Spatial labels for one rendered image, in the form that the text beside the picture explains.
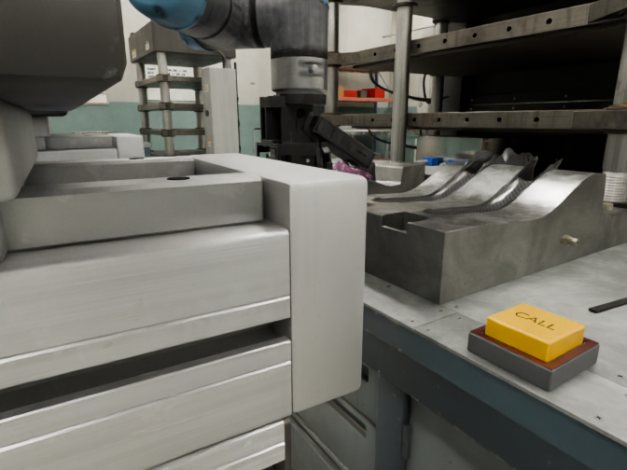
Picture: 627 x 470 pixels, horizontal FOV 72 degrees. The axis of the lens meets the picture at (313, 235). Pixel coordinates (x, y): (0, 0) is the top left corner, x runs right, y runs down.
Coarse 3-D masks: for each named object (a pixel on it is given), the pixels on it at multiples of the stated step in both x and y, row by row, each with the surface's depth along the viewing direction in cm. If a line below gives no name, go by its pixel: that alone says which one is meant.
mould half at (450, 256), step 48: (432, 192) 77; (480, 192) 72; (528, 192) 66; (576, 192) 63; (384, 240) 58; (432, 240) 51; (480, 240) 53; (528, 240) 59; (624, 240) 77; (432, 288) 52; (480, 288) 55
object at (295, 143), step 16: (272, 96) 54; (288, 96) 54; (304, 96) 54; (320, 96) 55; (272, 112) 56; (288, 112) 55; (304, 112) 57; (272, 128) 57; (288, 128) 56; (304, 128) 57; (272, 144) 55; (288, 144) 55; (304, 144) 56; (320, 144) 57; (288, 160) 56; (304, 160) 57; (320, 160) 57
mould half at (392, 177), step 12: (384, 168) 101; (396, 168) 99; (408, 168) 100; (420, 168) 105; (384, 180) 101; (396, 180) 100; (408, 180) 101; (420, 180) 106; (372, 192) 90; (384, 192) 94; (396, 192) 98
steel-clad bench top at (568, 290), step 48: (384, 288) 56; (528, 288) 56; (576, 288) 56; (624, 288) 56; (432, 336) 44; (624, 336) 44; (528, 384) 36; (576, 384) 36; (624, 384) 36; (624, 432) 30
